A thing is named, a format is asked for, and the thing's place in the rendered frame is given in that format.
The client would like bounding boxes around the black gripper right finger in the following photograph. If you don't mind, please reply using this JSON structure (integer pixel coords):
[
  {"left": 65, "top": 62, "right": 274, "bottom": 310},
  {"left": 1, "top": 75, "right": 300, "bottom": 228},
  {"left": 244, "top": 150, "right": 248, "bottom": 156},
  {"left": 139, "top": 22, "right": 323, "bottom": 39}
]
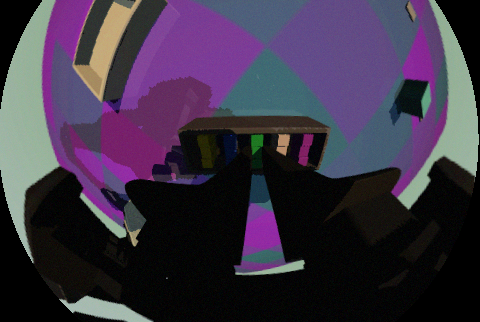
[{"left": 261, "top": 146, "right": 401, "bottom": 263}]

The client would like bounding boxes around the green fuse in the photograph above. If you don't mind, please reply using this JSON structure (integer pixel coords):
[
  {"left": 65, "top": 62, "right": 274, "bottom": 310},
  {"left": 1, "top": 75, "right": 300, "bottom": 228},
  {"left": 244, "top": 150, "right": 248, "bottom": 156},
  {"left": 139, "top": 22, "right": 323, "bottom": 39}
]
[{"left": 251, "top": 134, "right": 264, "bottom": 169}]

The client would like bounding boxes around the green cube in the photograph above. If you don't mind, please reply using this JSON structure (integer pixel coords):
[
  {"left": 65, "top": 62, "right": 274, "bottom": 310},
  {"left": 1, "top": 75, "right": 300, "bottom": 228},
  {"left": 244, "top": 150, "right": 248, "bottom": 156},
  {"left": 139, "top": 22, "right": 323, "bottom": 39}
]
[{"left": 399, "top": 78, "right": 432, "bottom": 118}]

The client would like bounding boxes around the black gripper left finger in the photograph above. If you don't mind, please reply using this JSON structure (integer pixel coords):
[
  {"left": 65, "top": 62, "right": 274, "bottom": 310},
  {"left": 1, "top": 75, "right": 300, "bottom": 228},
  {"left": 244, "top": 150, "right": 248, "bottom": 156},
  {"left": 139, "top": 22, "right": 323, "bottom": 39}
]
[{"left": 124, "top": 146, "right": 253, "bottom": 266}]

